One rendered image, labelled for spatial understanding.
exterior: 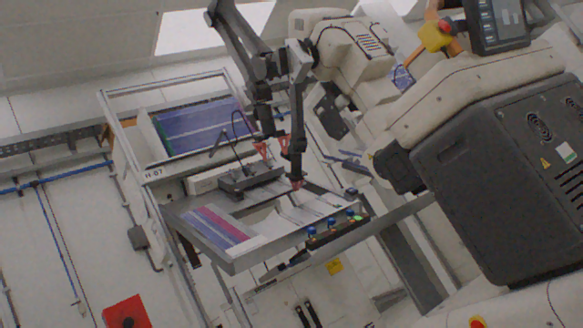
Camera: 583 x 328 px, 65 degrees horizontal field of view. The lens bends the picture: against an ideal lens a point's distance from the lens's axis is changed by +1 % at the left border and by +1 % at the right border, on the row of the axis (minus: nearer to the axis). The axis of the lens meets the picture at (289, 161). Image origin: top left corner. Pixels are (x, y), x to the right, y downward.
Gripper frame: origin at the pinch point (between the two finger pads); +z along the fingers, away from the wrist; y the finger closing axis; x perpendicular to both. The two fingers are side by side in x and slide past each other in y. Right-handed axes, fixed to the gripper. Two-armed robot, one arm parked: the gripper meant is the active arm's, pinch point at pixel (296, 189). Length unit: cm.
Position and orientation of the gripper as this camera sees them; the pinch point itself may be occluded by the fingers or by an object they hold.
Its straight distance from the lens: 227.9
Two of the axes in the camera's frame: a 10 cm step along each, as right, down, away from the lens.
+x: 6.0, 3.3, -7.2
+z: 0.0, 9.1, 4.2
